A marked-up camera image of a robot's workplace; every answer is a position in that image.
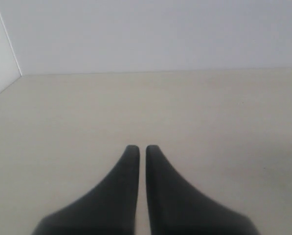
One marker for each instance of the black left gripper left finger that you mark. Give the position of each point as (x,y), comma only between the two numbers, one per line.
(107,209)

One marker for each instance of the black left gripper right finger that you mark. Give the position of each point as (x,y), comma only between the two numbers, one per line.
(177,208)

